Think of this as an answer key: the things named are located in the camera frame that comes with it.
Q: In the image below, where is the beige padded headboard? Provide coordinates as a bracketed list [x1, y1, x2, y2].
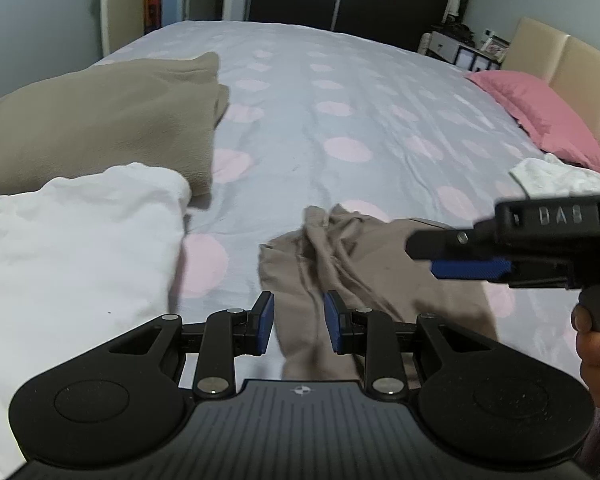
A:
[500, 16, 600, 157]

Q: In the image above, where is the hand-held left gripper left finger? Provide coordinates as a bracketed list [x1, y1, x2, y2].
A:
[109, 290, 276, 401]

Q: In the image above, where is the white door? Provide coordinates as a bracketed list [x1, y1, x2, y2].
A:
[99, 0, 147, 57]

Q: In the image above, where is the white shelf unit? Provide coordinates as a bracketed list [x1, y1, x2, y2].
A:
[419, 22, 512, 72]

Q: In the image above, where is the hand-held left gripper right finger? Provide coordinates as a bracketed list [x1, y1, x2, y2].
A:
[324, 290, 481, 401]

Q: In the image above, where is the dark wardrobe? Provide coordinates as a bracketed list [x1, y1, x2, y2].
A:
[249, 0, 462, 52]

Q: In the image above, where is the folded white cloth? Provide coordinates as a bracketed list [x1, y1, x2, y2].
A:
[0, 162, 193, 480]

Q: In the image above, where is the taupe long-sleeved shirt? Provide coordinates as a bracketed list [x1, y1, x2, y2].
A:
[257, 203, 516, 383]

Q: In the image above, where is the crumpled white garment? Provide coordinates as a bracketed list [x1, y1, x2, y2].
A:
[509, 154, 600, 200]

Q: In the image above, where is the bed with pink-dotted sheet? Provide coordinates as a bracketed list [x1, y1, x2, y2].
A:
[0, 20, 600, 411]

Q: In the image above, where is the folded khaki blanket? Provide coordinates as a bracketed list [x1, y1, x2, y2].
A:
[0, 51, 231, 206]

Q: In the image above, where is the pink pillow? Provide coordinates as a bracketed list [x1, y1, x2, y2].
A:
[464, 70, 600, 181]

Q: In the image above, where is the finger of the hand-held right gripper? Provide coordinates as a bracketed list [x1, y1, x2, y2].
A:
[405, 228, 513, 282]

